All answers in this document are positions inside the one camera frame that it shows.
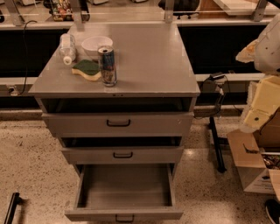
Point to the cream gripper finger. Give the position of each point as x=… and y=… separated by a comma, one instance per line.
x=262, y=103

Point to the top grey drawer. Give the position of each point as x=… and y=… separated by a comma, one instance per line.
x=166, y=124

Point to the cardboard box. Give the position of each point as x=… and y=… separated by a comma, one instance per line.
x=256, y=156

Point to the middle grey drawer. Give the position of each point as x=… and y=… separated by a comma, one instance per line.
x=122, y=155

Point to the white bowl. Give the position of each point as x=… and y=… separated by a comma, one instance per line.
x=90, y=45

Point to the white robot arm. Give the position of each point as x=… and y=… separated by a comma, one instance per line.
x=264, y=51

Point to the grey drawer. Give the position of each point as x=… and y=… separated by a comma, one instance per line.
x=166, y=124
x=122, y=155
x=125, y=193

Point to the redbull can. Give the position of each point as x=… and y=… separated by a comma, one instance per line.
x=107, y=65

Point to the clear plastic bottle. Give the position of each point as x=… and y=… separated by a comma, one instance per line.
x=67, y=49

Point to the bottom grey drawer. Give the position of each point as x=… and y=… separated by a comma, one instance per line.
x=125, y=193

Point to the colourful snack rack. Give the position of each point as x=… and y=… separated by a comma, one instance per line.
x=61, y=10

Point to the green yellow sponge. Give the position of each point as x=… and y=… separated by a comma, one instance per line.
x=87, y=69

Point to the black shoe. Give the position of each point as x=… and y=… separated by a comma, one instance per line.
x=272, y=208

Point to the black bar on floor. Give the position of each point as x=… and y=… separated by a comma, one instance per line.
x=14, y=202

